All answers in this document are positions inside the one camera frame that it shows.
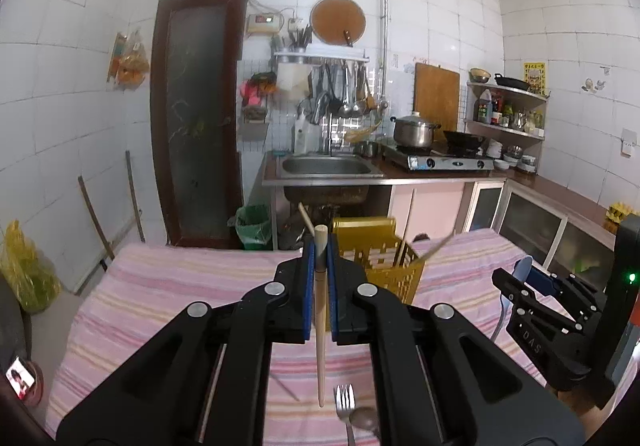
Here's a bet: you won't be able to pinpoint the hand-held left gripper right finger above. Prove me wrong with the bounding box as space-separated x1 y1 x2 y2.
325 242 586 446

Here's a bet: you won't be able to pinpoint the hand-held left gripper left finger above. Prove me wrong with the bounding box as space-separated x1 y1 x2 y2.
56 241 317 446

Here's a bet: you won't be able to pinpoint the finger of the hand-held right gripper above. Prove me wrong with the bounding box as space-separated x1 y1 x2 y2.
530 266 607 322
492 269 556 324

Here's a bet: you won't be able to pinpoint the light blue spoon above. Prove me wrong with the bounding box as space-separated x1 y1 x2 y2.
490 256 535 344

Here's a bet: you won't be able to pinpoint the gold perforated utensil holder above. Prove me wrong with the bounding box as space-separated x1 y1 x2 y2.
332 217 427 305

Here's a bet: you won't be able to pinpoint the hanging kitchen utensils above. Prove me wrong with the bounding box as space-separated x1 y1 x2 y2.
307 61 389 120

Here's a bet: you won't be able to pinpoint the green trash bin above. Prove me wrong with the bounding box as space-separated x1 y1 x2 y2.
235 205 274 251

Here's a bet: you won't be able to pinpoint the metal fork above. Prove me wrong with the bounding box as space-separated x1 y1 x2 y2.
334 385 357 446

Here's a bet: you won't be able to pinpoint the metal spoon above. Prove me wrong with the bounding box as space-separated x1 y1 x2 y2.
349 407 382 443

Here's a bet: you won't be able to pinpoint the stack of white bowls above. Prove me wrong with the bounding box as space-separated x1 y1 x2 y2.
487 139 539 173

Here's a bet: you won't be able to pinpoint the stainless steel sink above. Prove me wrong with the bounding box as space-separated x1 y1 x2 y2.
262 151 386 187

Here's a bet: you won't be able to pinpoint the gas stove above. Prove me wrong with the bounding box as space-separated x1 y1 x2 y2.
382 141 497 173

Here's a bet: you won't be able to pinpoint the pink striped tablecloth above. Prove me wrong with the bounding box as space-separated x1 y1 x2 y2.
45 229 558 446

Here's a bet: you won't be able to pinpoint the white soap bottle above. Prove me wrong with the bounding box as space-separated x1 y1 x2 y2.
294 111 321 154

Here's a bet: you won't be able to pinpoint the black wok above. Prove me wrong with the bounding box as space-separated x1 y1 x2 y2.
442 129 487 153

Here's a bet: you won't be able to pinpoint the cooking oil bottle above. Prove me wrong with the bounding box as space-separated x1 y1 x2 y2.
475 91 494 124

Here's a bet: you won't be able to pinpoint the steel pot with lid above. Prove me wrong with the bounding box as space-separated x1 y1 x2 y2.
390 111 443 149

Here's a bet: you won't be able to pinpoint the leaning wooden stick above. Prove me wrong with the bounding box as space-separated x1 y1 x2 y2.
77 176 117 273
125 151 147 244

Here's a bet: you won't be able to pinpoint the dark brown door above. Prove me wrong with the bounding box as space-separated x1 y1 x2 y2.
150 0 250 249

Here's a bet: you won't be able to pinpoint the black pan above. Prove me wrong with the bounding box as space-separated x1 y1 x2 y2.
495 73 532 93

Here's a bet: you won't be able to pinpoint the wooden cutting board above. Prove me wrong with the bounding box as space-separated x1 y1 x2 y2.
414 62 461 132

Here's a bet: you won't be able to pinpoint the pink and orange cloths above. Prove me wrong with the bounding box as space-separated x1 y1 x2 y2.
240 71 279 108

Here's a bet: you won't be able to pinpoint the white electrical box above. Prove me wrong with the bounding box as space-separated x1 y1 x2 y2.
246 12 284 35

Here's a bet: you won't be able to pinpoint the round wooden board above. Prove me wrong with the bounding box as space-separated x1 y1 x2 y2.
310 0 367 47

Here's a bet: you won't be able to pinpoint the yellow plastic bag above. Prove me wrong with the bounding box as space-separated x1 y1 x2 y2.
0 220 63 314

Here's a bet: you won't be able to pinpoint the hanging orange plastic bag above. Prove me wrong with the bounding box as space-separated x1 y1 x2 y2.
107 29 151 90

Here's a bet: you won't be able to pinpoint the smartphone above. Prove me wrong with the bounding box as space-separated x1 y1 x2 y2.
5 358 39 399

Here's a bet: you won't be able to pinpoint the corner wall shelf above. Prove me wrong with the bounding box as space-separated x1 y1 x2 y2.
465 79 551 177

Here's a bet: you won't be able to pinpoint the yellow wall poster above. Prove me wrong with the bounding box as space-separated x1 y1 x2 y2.
523 60 547 97

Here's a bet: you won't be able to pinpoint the metal wall rack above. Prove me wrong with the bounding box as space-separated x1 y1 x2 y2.
272 44 372 66

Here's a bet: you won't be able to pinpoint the vertical wall pipe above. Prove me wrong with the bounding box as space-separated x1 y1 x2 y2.
377 0 392 102

